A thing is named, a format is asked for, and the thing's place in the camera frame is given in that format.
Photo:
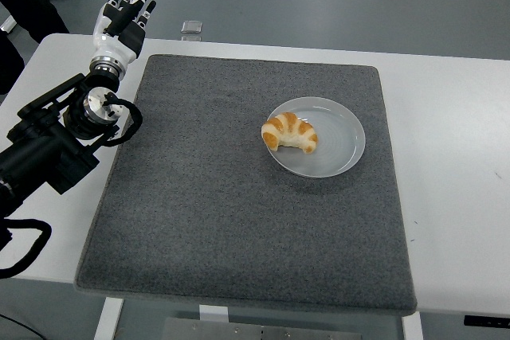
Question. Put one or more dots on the black table control panel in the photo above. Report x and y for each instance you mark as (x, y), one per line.
(486, 321)

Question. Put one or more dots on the person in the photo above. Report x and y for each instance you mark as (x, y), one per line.
(28, 1)

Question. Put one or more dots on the croissant bread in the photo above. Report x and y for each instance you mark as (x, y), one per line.
(287, 129)

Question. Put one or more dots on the grey metal plate with screws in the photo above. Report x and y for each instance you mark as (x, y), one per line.
(239, 330)

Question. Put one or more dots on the black rounded bulky object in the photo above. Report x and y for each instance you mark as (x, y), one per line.
(8, 61)

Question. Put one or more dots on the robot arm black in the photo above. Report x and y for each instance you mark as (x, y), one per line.
(36, 157)

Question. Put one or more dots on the grey felt mat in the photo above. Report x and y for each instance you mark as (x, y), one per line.
(223, 216)

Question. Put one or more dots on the pale grey round plate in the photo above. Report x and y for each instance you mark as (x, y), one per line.
(338, 149)

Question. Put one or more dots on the white table frame leg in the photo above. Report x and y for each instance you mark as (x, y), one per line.
(6, 25)

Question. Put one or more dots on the small clear square floor object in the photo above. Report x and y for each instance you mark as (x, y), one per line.
(191, 27)

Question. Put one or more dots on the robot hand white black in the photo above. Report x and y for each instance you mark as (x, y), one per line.
(115, 37)

